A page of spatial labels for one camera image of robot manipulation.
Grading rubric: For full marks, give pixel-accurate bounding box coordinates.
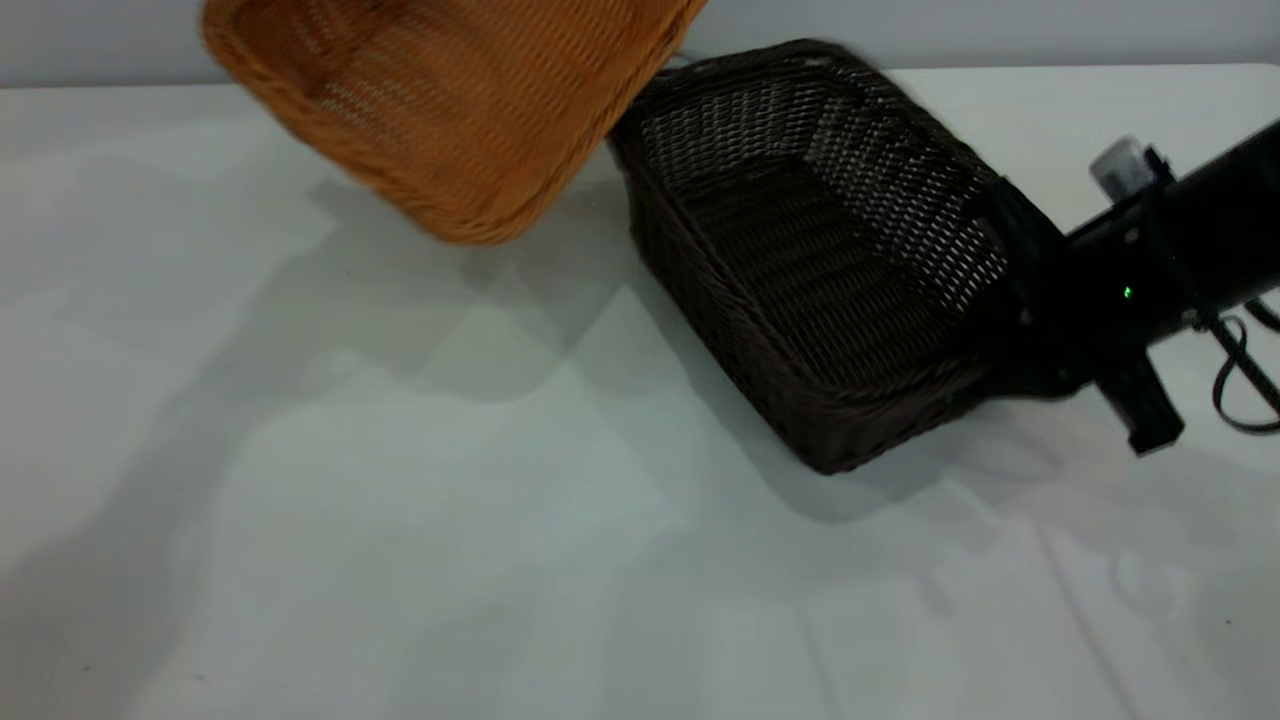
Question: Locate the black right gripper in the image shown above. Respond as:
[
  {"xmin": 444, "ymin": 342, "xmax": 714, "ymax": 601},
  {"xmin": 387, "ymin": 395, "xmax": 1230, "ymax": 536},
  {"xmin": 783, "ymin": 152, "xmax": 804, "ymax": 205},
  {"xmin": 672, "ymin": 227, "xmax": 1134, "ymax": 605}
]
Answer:
[{"xmin": 984, "ymin": 177, "xmax": 1206, "ymax": 399}]

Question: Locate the dark brown wicker basket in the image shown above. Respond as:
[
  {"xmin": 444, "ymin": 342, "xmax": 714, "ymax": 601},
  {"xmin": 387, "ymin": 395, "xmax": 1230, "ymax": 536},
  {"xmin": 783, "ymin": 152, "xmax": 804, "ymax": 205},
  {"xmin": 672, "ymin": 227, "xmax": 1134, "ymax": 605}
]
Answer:
[{"xmin": 608, "ymin": 38, "xmax": 1013, "ymax": 476}]

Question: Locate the light brown wicker basket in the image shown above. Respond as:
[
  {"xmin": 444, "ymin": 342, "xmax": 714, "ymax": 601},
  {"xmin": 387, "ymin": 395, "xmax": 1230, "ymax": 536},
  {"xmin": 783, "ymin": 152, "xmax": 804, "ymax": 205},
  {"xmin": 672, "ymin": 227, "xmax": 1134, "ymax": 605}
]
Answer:
[{"xmin": 200, "ymin": 0, "xmax": 711, "ymax": 247}]

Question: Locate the translucent white cylinder cap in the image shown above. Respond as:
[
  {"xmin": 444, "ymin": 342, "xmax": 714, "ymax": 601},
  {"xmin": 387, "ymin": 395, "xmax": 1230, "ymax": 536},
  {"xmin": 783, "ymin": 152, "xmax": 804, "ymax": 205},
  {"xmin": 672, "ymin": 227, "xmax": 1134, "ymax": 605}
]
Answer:
[{"xmin": 1090, "ymin": 138, "xmax": 1151, "ymax": 199}]

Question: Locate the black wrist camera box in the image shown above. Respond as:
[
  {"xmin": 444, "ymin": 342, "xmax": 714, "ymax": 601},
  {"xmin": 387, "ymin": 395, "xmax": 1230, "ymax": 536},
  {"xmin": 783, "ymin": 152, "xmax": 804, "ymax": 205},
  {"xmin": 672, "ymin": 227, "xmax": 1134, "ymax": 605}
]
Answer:
[{"xmin": 1098, "ymin": 352, "xmax": 1187, "ymax": 457}]

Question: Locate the black looped cable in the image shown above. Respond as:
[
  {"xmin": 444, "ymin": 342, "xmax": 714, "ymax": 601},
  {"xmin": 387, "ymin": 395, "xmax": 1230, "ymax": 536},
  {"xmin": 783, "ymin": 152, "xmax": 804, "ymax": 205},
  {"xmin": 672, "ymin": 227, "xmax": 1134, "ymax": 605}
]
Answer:
[{"xmin": 1185, "ymin": 295, "xmax": 1280, "ymax": 436}]

